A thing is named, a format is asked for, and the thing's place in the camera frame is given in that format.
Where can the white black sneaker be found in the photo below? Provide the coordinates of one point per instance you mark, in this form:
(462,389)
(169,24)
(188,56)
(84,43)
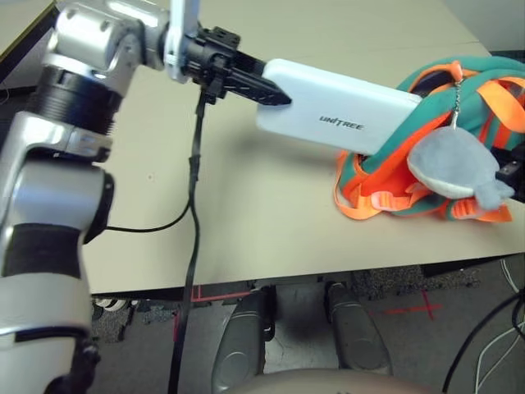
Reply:
(110,305)

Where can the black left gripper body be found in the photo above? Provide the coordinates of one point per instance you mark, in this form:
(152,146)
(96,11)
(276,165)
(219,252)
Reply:
(209,57)

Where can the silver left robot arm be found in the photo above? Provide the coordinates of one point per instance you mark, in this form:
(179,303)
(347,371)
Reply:
(82,33)

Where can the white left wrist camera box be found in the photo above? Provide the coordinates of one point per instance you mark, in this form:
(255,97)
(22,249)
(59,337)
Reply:
(182,24)

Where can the orange and teal backpack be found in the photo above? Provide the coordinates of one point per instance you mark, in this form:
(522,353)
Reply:
(492,67)

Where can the grey robot torso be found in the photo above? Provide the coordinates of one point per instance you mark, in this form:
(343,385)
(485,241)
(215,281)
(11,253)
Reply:
(344,383)

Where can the white Unitree pencil case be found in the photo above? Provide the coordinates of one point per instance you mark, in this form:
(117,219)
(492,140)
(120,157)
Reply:
(336,98)

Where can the grey right robot leg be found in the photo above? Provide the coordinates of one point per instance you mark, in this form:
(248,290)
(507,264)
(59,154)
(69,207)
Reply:
(357,332)

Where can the grey robot feet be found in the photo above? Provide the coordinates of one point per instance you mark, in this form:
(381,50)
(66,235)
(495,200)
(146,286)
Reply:
(242,344)

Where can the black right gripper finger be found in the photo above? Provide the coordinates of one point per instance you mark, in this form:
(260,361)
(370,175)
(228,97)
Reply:
(512,152)
(514,176)

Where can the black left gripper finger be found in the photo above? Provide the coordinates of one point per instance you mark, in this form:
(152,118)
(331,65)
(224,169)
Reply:
(254,88)
(250,63)

